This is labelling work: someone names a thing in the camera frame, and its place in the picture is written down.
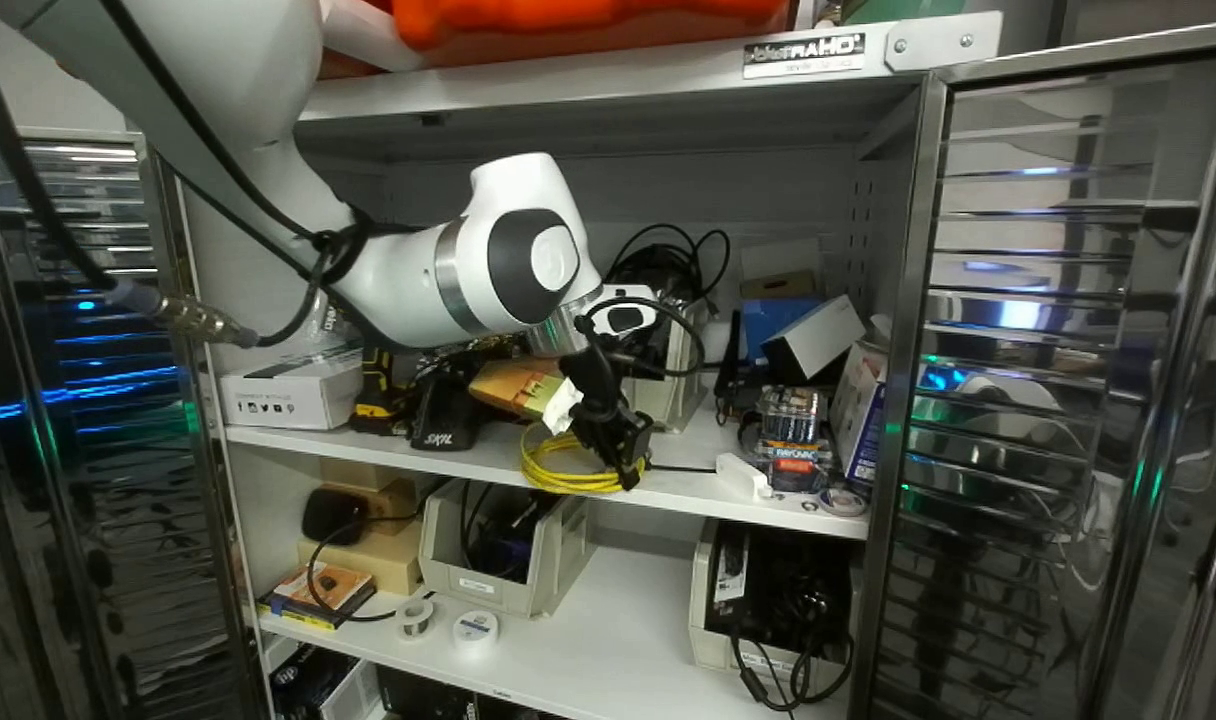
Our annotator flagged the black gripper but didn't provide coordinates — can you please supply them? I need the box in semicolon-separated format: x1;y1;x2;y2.
567;294;668;493

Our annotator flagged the yellow cable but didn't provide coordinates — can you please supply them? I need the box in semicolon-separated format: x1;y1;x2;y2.
516;418;639;503

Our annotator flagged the orange green box, white end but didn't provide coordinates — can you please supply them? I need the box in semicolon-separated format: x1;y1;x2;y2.
465;351;586;437

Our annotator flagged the blue box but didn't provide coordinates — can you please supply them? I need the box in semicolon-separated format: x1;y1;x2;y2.
733;294;829;368

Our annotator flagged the grey box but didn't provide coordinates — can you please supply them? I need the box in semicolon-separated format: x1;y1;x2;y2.
760;294;871;383

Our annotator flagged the brown cardboard box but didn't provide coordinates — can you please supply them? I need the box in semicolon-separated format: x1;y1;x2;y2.
301;458;426;600

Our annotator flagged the white box with stickers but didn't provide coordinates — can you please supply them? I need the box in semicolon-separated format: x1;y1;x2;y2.
829;340;894;489

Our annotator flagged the flat orange brown box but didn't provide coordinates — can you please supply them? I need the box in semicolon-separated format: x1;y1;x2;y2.
262;564;385;636

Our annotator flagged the white flat electronics box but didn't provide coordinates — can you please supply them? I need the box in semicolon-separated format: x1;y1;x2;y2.
216;350;369;437

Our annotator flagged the black box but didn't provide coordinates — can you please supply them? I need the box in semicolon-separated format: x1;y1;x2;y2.
267;643;359;720

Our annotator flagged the beige labelled storage bin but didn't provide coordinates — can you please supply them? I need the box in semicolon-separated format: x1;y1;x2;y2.
617;294;710;434

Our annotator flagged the clear plastic parts organizer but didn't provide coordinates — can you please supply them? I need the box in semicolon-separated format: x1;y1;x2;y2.
742;379;838;499

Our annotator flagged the beige bin with black parts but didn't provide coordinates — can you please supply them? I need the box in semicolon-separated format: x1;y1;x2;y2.
414;477;592;621

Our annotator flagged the black device lower shelf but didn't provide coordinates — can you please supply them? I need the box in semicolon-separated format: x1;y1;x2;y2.
683;515;860;681

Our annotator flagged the white tape roll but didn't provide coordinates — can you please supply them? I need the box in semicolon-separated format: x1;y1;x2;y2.
449;606;503;654
392;592;442;642

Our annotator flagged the small tape roll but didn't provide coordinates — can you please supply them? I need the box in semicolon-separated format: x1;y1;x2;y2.
819;484;871;522

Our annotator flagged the yellow black tool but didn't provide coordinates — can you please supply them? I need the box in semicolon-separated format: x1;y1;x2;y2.
343;350;414;440

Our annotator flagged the grey metal shelf unit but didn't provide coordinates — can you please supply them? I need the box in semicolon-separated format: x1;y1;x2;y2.
162;11;1007;720

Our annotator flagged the orange cloth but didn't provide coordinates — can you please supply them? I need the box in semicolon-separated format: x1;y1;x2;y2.
365;0;801;74

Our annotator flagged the glass cabinet door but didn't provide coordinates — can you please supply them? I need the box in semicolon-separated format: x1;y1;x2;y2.
846;16;1216;720
0;131;262;720

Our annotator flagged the black cables bundle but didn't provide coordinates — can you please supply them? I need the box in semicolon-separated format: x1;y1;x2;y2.
603;221;741;383

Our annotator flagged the black device with cable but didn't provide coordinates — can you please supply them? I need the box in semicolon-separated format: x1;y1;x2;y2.
295;484;412;629

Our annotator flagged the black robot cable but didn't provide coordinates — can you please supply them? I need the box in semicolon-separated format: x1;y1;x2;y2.
0;0;372;351

